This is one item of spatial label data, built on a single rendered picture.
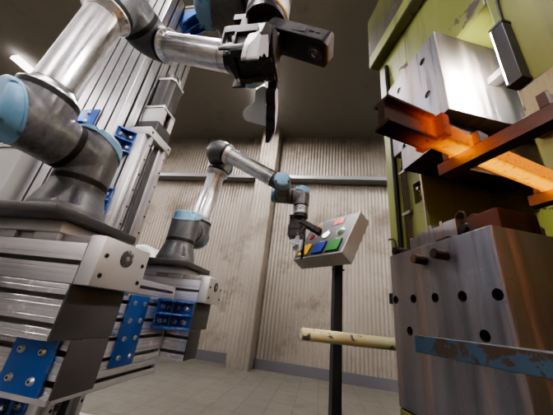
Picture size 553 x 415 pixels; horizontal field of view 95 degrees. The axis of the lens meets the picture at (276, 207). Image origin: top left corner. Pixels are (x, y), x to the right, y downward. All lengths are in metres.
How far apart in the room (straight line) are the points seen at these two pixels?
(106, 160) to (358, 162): 4.18
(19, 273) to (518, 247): 1.01
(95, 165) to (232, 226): 3.64
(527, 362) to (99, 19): 0.94
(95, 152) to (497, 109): 1.25
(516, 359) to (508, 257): 0.43
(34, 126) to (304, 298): 3.52
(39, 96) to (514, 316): 1.03
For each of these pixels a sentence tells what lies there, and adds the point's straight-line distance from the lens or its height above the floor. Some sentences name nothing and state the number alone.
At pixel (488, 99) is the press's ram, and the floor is 1.46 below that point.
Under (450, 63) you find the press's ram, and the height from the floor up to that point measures 1.59.
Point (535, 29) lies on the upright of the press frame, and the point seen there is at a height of 1.53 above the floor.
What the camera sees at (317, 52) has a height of 1.05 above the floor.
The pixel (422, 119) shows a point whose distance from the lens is 0.42.
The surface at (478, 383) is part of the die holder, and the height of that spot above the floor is 0.59.
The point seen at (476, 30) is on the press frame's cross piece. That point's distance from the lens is 1.50.
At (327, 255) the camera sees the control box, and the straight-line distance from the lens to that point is 1.23.
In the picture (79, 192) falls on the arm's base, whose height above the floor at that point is 0.87.
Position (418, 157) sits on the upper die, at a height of 1.27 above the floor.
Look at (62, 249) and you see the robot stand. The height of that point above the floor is 0.74.
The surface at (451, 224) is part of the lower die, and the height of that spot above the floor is 0.98.
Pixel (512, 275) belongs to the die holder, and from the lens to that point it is 0.74.
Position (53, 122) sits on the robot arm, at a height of 0.98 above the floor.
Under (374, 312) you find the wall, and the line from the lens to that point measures 3.89.
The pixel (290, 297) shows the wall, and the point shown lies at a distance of 3.84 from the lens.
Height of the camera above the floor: 0.67
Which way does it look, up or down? 23 degrees up
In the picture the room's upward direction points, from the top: 7 degrees clockwise
